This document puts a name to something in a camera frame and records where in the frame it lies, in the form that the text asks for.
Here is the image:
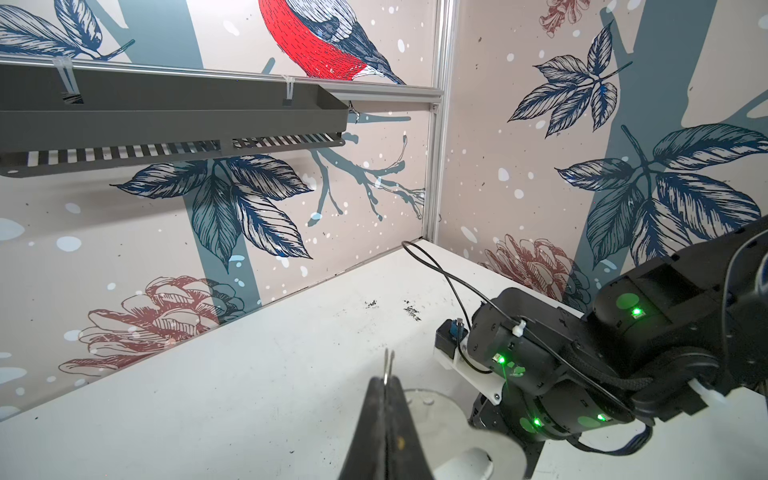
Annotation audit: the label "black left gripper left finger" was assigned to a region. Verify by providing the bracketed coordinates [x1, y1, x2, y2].
[338, 377, 387, 480]

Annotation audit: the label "black wall basket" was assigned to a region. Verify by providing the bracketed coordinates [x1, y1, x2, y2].
[1, 59, 348, 178]

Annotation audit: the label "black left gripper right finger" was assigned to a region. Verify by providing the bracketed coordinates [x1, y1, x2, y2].
[385, 377, 433, 480]

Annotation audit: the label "silver keyring on holder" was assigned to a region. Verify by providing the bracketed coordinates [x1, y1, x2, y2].
[382, 349, 395, 385]

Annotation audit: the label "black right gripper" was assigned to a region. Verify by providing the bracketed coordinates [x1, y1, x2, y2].
[469, 393, 544, 479]

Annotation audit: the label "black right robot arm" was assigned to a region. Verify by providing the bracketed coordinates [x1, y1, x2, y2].
[468, 219, 767, 467]

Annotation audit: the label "right camera cable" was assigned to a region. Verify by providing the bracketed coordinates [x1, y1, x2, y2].
[400, 239, 523, 337]

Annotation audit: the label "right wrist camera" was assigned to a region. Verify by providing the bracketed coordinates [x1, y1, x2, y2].
[433, 319, 505, 406]

